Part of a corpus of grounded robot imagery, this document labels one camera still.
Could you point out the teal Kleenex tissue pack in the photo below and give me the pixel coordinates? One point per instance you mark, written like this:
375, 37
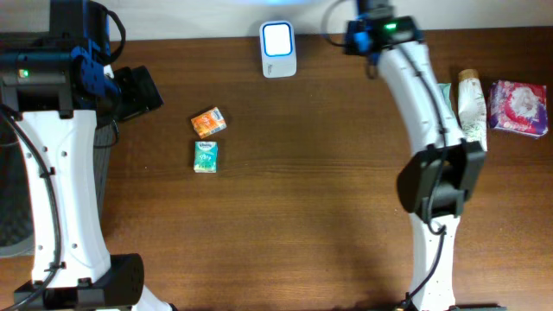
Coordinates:
205, 157

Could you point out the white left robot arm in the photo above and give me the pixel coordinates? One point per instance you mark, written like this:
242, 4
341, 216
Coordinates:
56, 93

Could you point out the red purple package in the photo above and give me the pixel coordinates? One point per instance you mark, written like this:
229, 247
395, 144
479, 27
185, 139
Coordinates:
518, 108

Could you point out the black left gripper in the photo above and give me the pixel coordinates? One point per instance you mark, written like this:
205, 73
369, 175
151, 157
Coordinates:
130, 104

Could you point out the grey plastic basket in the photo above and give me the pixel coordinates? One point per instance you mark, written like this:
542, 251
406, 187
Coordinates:
17, 230

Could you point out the white cream tube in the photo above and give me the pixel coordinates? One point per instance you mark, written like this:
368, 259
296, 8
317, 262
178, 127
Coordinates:
472, 107

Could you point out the white barcode scanner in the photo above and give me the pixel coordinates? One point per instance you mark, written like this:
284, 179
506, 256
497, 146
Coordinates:
278, 49

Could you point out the orange Kleenex tissue pack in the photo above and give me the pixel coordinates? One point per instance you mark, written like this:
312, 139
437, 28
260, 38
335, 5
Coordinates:
208, 122

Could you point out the teal snack pouch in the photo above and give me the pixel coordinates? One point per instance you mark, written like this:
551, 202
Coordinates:
446, 93

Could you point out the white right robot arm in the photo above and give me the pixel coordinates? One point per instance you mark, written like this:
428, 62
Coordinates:
441, 175

